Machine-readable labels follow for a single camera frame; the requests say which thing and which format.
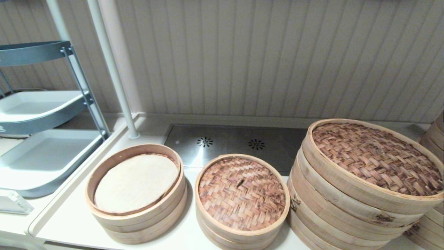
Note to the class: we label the small woven bamboo lid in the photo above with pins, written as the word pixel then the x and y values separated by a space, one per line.
pixel 242 198

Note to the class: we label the white cloth steamer liner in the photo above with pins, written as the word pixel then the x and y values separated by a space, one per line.
pixel 135 184

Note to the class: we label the small bamboo steamer basket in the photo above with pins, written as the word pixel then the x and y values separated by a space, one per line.
pixel 138 225
pixel 239 241

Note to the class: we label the large bamboo steamer stack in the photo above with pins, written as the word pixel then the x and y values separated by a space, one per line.
pixel 329 218

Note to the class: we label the large woven bamboo steamer lid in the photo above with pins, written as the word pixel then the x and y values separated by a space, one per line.
pixel 374 156

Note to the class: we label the steel drain plate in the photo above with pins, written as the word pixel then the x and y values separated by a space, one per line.
pixel 229 142

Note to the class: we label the white vertical pole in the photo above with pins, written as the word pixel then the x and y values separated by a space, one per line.
pixel 57 21
pixel 111 66

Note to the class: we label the clear acrylic sign holder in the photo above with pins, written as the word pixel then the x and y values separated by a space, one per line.
pixel 14 203

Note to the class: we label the grey metal rack frame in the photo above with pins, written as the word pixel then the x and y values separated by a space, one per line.
pixel 31 52

